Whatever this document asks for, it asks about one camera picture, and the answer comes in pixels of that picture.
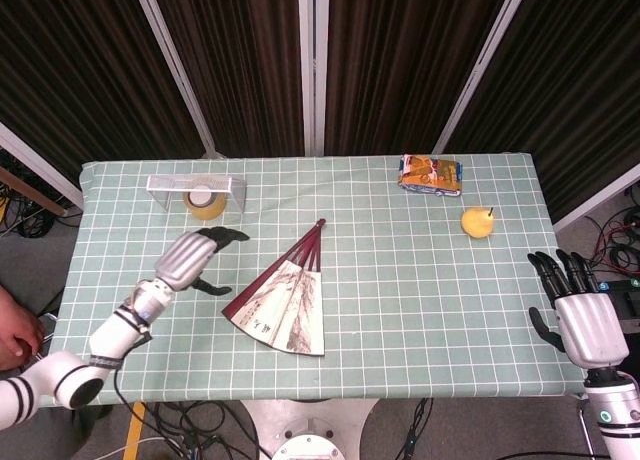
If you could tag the brown wooden bar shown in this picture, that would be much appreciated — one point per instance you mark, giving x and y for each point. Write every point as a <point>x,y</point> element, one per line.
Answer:
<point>35,192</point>

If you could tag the bare person hand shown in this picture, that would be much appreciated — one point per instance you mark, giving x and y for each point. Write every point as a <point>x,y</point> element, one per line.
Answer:
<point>15,330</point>

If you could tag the yellow pear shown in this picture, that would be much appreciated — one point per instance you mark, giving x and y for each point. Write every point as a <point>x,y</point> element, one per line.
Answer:
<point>477,222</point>

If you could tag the white metal table leg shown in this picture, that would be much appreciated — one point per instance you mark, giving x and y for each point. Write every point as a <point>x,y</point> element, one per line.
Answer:
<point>587,420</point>

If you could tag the dark corrugated partition panel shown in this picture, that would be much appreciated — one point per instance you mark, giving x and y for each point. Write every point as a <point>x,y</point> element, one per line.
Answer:
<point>575,80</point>
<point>400,55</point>
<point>75,55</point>
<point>240,55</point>

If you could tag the yellow floor tape strip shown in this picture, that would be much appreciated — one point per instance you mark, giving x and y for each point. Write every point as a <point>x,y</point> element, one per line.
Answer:
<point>134,430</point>

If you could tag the painted paper folding fan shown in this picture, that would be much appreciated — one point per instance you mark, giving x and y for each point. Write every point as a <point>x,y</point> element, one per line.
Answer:
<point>290,305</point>

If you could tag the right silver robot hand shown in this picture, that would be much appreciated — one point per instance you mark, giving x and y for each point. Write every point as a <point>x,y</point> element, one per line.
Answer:
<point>590,330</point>

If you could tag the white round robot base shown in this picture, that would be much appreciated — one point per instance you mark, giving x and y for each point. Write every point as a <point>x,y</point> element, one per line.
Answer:
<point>310,430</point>

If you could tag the yellow tape roll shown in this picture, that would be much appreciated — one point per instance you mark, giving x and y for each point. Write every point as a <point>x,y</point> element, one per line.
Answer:
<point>205,210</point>

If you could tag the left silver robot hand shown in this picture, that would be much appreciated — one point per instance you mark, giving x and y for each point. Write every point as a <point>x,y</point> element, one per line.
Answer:
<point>182,260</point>

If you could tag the clear acrylic stand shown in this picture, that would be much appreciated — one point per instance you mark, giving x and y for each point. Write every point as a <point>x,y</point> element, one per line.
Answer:
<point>190,182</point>

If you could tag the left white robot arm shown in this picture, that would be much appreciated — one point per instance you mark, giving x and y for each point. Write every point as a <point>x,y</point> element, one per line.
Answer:
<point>115,330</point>

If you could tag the grey metal object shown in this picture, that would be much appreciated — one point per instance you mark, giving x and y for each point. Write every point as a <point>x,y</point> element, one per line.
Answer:
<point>48,325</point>

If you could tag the orange snack packet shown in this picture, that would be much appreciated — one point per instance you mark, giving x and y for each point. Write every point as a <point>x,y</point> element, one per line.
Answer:
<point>430,175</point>

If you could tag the green checkered tablecloth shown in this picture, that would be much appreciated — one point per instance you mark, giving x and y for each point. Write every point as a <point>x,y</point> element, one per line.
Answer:
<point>400,305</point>

